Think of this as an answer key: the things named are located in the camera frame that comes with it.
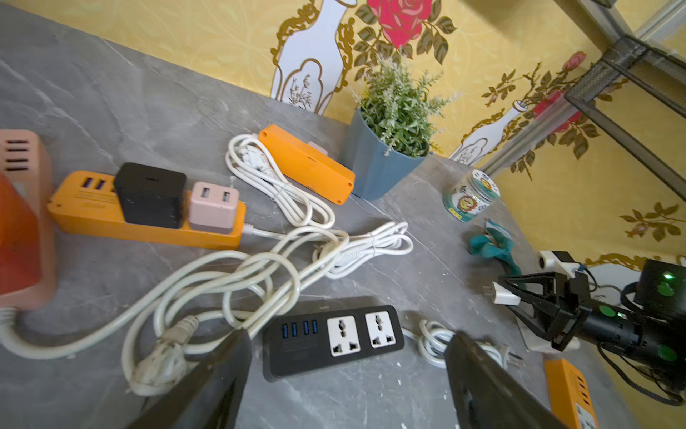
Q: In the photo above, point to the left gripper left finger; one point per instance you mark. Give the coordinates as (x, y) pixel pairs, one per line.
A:
(210, 396)

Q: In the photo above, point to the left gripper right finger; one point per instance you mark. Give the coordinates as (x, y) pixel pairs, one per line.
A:
(485, 395)

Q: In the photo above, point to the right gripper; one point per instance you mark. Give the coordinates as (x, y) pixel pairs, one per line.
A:
(569, 312)

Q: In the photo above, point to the small white USB charger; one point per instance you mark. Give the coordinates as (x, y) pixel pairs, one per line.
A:
(500, 295)

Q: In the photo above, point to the black power strip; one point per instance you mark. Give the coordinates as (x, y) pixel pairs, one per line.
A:
(304, 343)

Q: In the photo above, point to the pink power strip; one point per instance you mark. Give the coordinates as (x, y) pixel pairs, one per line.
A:
(26, 163)

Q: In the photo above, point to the red cube adapter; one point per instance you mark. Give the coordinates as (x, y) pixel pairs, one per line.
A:
(20, 244)

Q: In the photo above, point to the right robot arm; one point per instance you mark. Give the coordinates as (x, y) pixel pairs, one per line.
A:
(661, 350)

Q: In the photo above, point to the green work glove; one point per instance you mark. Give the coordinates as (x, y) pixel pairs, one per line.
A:
(496, 242)

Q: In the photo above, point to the round printed tin jar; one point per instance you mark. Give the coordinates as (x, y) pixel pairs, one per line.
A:
(474, 193)

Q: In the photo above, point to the pink USB charger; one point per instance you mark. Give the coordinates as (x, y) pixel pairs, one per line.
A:
(213, 208)

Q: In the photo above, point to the black charger block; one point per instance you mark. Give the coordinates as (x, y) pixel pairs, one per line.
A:
(150, 196)

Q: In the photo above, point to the orange power strip with adapters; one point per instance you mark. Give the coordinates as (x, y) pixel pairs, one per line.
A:
(86, 203)

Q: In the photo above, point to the potted green plant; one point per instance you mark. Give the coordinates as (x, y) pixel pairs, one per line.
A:
(391, 132)

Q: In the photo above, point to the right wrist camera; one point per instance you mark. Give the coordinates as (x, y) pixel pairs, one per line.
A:
(558, 262)

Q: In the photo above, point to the white bundled cable black strip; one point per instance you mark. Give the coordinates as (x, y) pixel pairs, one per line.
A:
(432, 342)

